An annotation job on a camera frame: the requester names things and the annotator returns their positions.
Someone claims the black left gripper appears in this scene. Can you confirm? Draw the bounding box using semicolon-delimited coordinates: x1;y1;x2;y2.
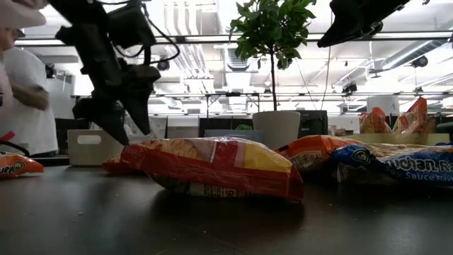
55;21;162;147

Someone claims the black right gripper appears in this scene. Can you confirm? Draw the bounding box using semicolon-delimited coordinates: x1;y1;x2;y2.
317;0;411;48

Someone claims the red Maruchan noodle pack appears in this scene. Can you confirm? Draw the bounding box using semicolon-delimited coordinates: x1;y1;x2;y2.
101;154;142;175
120;137;305;203

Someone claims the orange Maruchan noodle pack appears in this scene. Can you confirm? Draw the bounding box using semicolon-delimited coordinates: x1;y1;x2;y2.
274;135;362;174
391;97;437;135
0;151;45;179
359;107;392;135

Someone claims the blue Maruchan noodle pack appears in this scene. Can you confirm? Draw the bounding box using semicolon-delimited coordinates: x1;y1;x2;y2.
331;141;453;188

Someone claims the white plastic bin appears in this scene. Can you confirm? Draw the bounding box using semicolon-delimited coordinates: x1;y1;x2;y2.
67;129;125;166

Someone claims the white cylinder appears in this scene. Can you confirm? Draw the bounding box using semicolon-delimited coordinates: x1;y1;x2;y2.
367;95;401;116

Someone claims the person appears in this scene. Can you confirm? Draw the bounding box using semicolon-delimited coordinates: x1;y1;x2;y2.
0;0;59;159

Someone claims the black computer tower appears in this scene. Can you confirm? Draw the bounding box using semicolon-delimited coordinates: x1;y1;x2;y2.
297;110;328;139

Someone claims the dark transparent plastic bin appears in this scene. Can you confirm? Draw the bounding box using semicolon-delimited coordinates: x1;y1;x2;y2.
204;129;265;142

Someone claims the black table mat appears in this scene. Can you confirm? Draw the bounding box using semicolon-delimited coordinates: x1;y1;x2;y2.
0;164;453;255

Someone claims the green plant in white pot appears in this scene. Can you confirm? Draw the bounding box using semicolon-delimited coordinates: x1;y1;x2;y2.
229;0;318;149

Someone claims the yellow-green plastic bin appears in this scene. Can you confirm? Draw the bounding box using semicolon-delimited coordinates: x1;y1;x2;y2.
345;132;450;146

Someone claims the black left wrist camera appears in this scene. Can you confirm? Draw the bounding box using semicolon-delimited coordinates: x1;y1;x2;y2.
107;3;157;50

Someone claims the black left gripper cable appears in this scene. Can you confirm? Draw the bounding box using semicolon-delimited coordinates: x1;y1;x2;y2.
139;1;181;67

